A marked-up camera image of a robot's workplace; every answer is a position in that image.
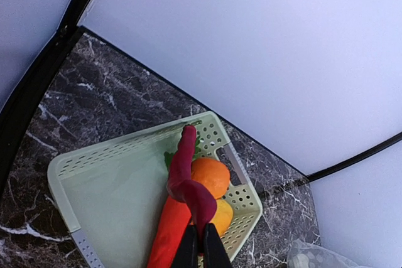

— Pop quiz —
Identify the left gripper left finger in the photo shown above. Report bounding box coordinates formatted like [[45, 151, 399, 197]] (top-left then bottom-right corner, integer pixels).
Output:
[[171, 225, 198, 268]]

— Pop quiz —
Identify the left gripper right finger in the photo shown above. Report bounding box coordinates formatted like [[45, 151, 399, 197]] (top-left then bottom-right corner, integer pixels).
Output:
[[203, 223, 232, 268]]

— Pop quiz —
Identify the dark red chili toy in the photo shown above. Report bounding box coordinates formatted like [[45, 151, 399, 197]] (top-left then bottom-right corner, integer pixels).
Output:
[[167, 125, 217, 229]]

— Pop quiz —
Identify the clear zip top bag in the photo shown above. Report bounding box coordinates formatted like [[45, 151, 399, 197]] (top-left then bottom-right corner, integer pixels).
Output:
[[286, 239, 369, 268]]

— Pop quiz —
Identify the red pepper toy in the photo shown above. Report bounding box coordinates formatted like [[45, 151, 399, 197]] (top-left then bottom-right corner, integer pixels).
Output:
[[146, 196, 191, 268]]

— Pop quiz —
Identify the orange fruit toy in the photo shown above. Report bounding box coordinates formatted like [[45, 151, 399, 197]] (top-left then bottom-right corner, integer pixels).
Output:
[[192, 158, 230, 199]]

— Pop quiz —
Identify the beige perforated plastic basket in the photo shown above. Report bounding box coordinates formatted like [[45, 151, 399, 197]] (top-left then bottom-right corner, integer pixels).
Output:
[[47, 112, 263, 267]]

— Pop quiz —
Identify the right black frame post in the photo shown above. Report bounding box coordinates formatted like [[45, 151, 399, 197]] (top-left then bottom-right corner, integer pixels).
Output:
[[307, 132, 402, 182]]

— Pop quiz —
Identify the black frame post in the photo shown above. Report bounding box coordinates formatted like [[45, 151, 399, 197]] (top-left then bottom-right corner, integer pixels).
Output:
[[1, 0, 90, 191], [307, 132, 402, 182]]

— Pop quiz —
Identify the left black frame post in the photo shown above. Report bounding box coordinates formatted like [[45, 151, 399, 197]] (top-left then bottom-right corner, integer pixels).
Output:
[[1, 0, 90, 191]]

